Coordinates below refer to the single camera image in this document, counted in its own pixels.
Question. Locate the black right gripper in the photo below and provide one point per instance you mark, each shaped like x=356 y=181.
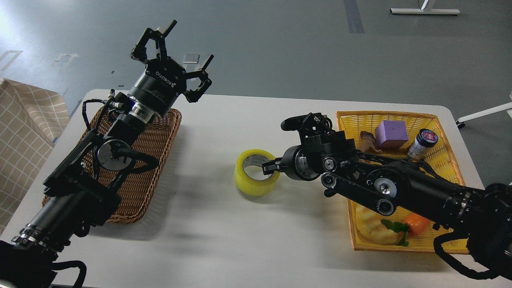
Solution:
x=321 y=149

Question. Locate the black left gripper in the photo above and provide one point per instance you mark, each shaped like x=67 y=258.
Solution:
x=164 y=79

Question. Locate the yellow tape roll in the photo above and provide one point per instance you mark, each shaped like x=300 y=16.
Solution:
x=247 y=184

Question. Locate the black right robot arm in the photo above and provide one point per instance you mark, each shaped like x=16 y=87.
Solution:
x=479 y=247

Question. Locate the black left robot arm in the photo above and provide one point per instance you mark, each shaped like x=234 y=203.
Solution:
x=83 y=189

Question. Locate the brown wicker basket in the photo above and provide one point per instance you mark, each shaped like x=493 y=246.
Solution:
x=137 y=190

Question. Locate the brown toy animal figure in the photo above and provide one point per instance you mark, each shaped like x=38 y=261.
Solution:
x=368 y=143

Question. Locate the purple foam cube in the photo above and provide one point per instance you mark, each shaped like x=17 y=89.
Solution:
x=391 y=134

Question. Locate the toy croissant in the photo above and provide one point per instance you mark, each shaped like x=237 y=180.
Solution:
x=369 y=224

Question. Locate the small labelled jar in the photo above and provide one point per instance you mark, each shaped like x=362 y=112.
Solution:
x=425 y=140

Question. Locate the beige checkered cloth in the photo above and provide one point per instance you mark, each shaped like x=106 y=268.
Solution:
x=31 y=118

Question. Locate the orange toy carrot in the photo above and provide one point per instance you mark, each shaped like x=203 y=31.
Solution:
x=413 y=226

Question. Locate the yellow plastic basket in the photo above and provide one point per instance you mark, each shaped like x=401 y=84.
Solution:
x=441 y=158

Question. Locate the white office chair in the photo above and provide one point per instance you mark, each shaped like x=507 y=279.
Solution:
x=461 y=121

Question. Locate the white metal stand base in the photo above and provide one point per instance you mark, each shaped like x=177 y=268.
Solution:
x=426 y=7

